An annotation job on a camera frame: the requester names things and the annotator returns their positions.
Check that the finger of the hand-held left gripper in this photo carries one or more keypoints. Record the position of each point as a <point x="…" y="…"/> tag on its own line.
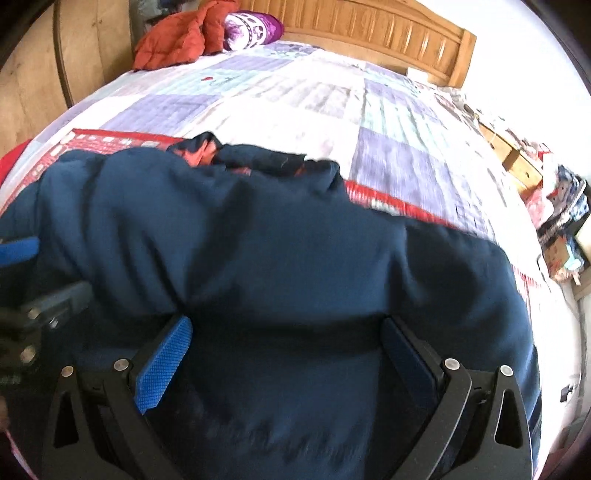
<point x="18" y="251"/>
<point x="64" y="300"/>

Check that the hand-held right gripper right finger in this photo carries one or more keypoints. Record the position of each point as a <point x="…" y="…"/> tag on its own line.
<point x="415" y="364"/>

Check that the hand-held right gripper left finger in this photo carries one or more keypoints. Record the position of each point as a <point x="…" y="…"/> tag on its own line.
<point x="161" y="364"/>

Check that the navy blue jacket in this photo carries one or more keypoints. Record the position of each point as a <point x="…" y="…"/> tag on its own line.
<point x="286" y="258"/>

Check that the pile of colourful clutter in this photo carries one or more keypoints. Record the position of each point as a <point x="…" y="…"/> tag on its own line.
<point x="563" y="221"/>

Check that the orange-red padded jacket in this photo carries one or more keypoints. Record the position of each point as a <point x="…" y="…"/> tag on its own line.
<point x="178" y="37"/>

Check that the patchwork quilt with red border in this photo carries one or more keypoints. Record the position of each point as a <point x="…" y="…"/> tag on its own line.
<point x="300" y="101"/>

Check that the purple patterned pillow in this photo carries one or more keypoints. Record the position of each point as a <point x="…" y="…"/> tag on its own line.
<point x="249" y="27"/>

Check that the wooden headboard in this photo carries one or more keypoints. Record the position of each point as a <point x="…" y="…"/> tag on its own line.
<point x="369" y="32"/>

